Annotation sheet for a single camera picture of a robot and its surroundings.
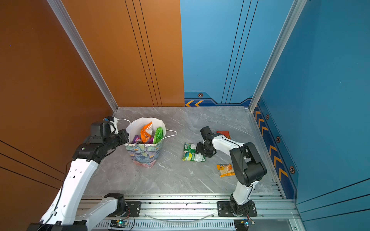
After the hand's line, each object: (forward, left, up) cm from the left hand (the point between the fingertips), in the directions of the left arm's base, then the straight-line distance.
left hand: (129, 131), depth 76 cm
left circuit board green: (-38, +3, -26) cm, 46 cm away
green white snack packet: (-2, -32, -22) cm, 39 cm away
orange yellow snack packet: (-11, -54, -23) cm, 59 cm away
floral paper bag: (-9, -8, -8) cm, 15 cm away
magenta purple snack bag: (+1, -9, -11) cm, 14 cm away
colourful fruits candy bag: (0, -7, -5) cm, 9 cm away
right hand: (0, -38, -24) cm, 45 cm away
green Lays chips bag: (+3, -14, -7) cm, 16 cm away
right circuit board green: (-38, -59, -25) cm, 74 cm away
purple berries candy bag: (+1, -1, -10) cm, 10 cm away
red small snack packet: (+16, -58, -24) cm, 65 cm away
